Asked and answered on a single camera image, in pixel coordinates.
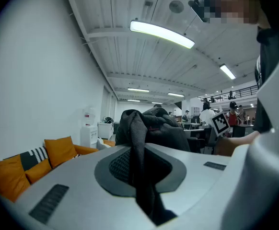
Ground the person's black clothing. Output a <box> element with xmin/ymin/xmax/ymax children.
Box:
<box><xmin>252</xmin><ymin>27</ymin><xmax>279</xmax><ymax>134</ymax></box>

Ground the black mezzanine railing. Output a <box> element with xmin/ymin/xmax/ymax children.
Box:
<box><xmin>199</xmin><ymin>84</ymin><xmax>259</xmax><ymax>103</ymax></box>

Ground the person's head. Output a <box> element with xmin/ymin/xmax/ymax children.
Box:
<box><xmin>199</xmin><ymin>0</ymin><xmax>271</xmax><ymax>30</ymax></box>

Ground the white water dispenser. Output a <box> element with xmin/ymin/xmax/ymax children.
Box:
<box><xmin>80</xmin><ymin>125</ymin><xmax>99</xmax><ymax>149</ymax></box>

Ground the black head-mounted camera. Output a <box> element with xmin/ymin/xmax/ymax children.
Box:
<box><xmin>188</xmin><ymin>0</ymin><xmax>211</xmax><ymax>23</ymax></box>

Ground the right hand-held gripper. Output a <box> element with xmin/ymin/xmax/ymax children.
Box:
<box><xmin>209</xmin><ymin>111</ymin><xmax>232</xmax><ymax>138</ymax></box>

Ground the round ceiling fixture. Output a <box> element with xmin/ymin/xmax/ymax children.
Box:
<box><xmin>169</xmin><ymin>0</ymin><xmax>185</xmax><ymax>14</ymax></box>

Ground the dark grey garment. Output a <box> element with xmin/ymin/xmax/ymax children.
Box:
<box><xmin>115</xmin><ymin>106</ymin><xmax>191</xmax><ymax>226</ymax></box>

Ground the person's right forearm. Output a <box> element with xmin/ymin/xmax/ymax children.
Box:
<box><xmin>214</xmin><ymin>130</ymin><xmax>260</xmax><ymax>157</ymax></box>

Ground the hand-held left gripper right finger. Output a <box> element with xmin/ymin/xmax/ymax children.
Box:
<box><xmin>145</xmin><ymin>143</ymin><xmax>232</xmax><ymax>217</ymax></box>

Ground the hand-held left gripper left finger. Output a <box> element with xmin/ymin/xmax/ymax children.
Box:
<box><xmin>11</xmin><ymin>144</ymin><xmax>154</xmax><ymax>230</ymax></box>

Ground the black white patterned cushion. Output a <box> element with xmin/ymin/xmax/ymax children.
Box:
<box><xmin>4</xmin><ymin>146</ymin><xmax>49</xmax><ymax>172</ymax></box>

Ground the black desk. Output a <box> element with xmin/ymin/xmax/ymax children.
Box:
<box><xmin>232</xmin><ymin>124</ymin><xmax>255</xmax><ymax>138</ymax></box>

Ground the white cabinet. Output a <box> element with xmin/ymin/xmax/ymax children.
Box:
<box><xmin>97</xmin><ymin>121</ymin><xmax>114</xmax><ymax>140</ymax></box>

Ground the black office chair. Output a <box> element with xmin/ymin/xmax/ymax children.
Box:
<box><xmin>186</xmin><ymin>127</ymin><xmax>213</xmax><ymax>154</ymax></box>

